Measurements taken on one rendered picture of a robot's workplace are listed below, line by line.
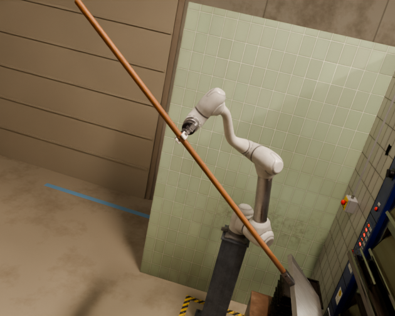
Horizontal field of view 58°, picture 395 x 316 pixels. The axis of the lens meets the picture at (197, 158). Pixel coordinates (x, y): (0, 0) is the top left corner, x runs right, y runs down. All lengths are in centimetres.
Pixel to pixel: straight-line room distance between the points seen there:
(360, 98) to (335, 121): 24
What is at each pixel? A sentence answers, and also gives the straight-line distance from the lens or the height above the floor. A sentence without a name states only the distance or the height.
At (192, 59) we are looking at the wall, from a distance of 296.
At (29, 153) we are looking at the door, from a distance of 579.
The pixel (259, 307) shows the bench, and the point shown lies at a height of 58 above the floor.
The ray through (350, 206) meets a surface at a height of 146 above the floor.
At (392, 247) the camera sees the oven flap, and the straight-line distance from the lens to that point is 230.
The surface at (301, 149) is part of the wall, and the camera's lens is 304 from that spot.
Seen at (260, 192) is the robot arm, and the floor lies 152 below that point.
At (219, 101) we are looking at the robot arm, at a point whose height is 212.
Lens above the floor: 253
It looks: 21 degrees down
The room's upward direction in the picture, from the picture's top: 13 degrees clockwise
